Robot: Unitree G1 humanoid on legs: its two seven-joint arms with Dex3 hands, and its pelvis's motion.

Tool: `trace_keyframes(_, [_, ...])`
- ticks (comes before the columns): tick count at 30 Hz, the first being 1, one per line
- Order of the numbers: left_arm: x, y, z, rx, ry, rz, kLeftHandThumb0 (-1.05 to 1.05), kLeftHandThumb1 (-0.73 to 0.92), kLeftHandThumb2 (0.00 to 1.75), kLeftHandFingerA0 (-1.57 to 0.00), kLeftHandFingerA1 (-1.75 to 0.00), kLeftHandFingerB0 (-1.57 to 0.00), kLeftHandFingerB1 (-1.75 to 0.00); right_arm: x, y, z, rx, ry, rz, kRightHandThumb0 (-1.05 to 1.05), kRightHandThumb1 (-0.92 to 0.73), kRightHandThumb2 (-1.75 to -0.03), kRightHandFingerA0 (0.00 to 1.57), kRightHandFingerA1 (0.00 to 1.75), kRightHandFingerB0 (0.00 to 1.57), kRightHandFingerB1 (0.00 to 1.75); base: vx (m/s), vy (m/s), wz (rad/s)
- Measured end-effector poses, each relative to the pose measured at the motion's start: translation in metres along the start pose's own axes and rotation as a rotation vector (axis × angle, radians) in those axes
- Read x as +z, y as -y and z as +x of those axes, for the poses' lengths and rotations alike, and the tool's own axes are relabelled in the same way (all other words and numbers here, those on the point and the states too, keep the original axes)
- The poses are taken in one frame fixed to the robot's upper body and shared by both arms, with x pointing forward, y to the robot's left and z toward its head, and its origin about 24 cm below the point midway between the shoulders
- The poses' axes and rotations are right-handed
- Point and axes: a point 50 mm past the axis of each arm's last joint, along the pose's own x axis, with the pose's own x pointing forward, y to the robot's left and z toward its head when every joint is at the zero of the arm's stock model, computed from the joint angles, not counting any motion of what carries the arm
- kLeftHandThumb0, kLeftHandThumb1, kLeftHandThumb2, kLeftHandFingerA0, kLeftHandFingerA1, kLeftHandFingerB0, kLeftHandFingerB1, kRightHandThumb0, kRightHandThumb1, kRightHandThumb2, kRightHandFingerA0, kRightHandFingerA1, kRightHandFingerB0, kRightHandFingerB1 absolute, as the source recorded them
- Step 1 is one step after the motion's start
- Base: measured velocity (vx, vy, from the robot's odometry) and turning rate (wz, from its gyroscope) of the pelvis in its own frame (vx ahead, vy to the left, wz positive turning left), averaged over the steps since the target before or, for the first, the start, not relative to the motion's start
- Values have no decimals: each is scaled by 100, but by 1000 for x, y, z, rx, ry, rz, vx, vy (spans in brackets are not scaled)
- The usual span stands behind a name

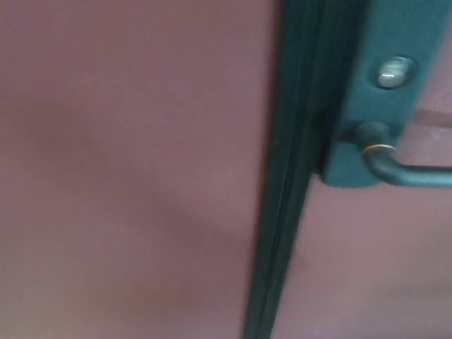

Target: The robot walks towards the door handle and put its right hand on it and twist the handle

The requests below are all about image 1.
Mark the black door edge strip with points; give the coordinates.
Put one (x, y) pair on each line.
(300, 141)

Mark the maroon door leaf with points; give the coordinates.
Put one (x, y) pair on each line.
(360, 265)
(123, 159)

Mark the silver key cylinder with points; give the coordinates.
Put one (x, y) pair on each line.
(392, 74)

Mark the dark green lock plate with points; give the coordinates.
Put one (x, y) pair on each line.
(374, 31)

